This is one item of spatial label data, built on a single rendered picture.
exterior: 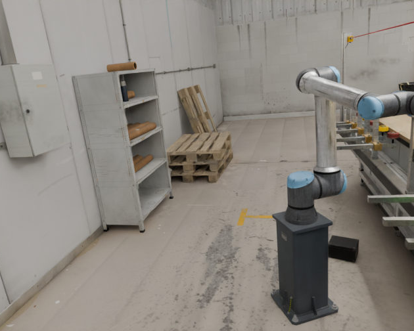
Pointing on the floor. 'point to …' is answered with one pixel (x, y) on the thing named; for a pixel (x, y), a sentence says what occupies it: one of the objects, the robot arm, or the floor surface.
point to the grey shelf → (111, 138)
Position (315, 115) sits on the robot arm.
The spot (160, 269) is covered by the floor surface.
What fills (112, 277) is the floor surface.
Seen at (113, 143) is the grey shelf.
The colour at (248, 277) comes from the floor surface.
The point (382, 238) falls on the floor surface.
